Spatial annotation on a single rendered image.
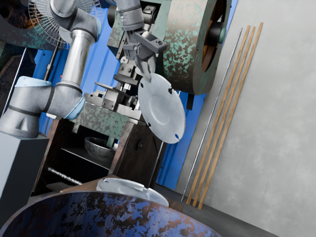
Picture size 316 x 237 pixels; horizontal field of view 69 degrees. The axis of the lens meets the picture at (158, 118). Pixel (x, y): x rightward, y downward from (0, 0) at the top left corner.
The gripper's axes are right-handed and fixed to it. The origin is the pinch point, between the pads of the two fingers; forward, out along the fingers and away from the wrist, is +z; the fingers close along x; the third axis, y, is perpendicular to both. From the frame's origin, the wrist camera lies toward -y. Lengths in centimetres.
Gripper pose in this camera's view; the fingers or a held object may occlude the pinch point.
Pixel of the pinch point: (151, 78)
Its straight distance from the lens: 88.0
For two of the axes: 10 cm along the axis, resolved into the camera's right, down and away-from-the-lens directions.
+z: 2.1, 8.3, 5.2
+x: -6.7, 5.1, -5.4
